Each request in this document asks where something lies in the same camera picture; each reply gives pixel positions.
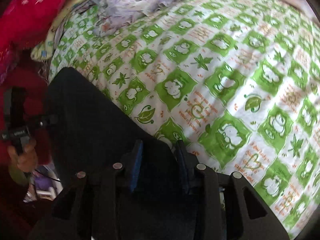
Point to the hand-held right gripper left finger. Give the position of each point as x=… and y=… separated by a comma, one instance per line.
x=136, y=170

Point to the dark knit pants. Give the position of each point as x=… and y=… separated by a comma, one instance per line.
x=87, y=117

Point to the red floral quilt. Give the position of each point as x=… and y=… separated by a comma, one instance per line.
x=32, y=12

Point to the person's left hand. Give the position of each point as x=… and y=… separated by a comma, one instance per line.
x=26, y=160

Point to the green checkered printed bed sheet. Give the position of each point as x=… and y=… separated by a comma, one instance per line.
x=225, y=92

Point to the white plastic stool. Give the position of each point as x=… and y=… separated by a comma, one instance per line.
x=47, y=193

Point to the yellow printed cloth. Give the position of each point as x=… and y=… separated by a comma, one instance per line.
x=53, y=33

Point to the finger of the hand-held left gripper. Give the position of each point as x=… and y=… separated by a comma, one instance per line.
x=42, y=122
x=15, y=105

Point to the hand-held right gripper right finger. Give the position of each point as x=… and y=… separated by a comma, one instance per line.
x=182, y=170

